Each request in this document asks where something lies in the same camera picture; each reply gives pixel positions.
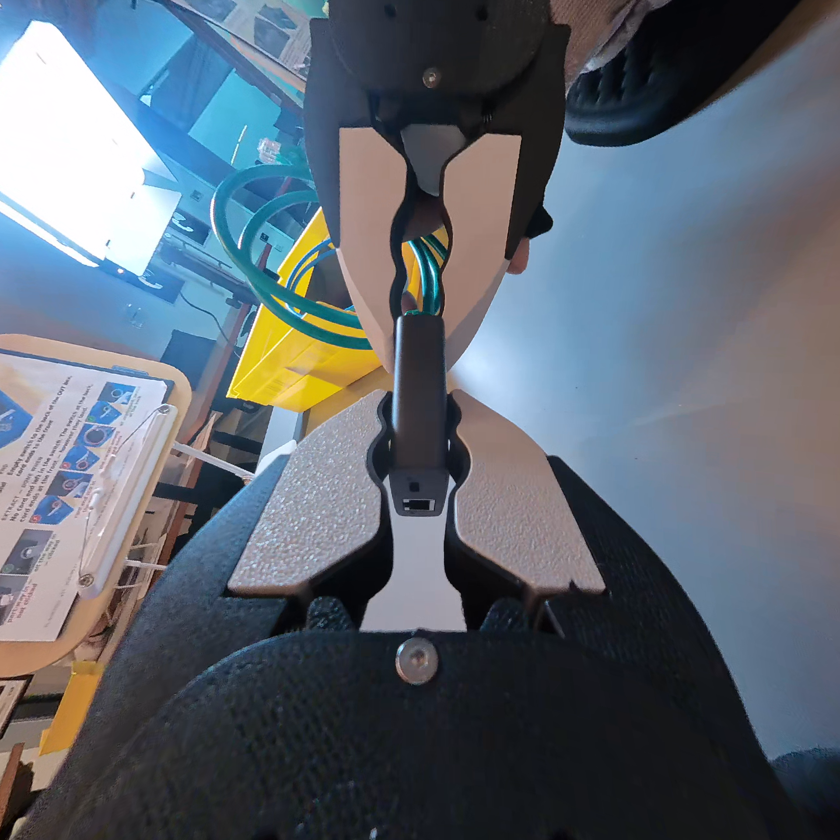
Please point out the white document stand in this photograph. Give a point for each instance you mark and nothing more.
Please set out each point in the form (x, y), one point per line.
(124, 505)

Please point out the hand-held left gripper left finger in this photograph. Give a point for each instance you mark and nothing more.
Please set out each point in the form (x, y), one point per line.
(315, 512)

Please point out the printed instruction sheet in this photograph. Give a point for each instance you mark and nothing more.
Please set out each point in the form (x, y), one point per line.
(65, 459)

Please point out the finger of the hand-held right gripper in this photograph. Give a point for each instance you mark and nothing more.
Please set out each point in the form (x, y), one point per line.
(367, 216)
(482, 216)

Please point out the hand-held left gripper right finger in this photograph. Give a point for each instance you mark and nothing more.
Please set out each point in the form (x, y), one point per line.
(525, 512)

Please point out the yellow plastic bin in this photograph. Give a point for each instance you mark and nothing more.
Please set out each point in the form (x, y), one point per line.
(295, 367)

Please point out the person's right hand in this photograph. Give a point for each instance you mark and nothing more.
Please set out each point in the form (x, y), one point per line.
(520, 259)

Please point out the black ethernet coupler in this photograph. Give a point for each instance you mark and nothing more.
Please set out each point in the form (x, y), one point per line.
(420, 394)

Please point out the bright light panel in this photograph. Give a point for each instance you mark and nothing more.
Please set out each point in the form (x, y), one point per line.
(65, 144)

